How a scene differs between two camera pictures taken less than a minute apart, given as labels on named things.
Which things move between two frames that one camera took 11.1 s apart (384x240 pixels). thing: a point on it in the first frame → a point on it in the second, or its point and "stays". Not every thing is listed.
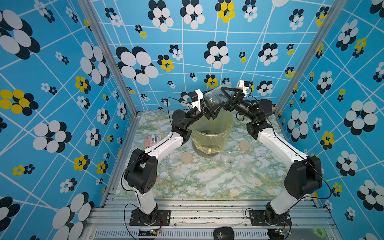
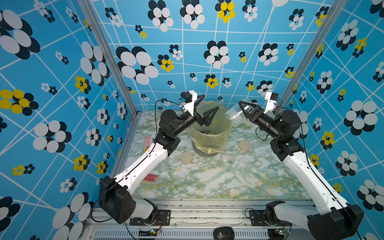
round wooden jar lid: (186, 157) stays
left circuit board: (148, 233) stays
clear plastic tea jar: (227, 159) stays
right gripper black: (239, 103) → (256, 116)
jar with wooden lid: (216, 97) → (235, 114)
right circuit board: (276, 234) stays
